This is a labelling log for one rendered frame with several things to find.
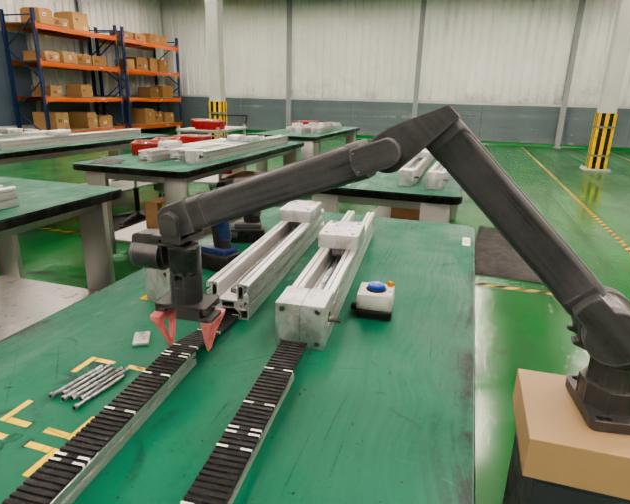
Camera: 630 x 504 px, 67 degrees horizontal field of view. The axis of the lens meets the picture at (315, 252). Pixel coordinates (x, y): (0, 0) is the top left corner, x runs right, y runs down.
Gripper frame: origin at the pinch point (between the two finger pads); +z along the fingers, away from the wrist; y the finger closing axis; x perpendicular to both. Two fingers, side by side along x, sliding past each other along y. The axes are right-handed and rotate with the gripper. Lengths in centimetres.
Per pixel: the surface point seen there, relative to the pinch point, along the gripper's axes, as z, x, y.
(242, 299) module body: -1.9, -18.1, -3.6
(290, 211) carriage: -9, -75, 2
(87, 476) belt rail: 1.9, 32.2, -1.9
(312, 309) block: -5.8, -9.1, -21.6
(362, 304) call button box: -0.5, -26.1, -29.5
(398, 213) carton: 53, -355, -21
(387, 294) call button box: -3.0, -27.5, -34.8
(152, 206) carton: 41, -259, 166
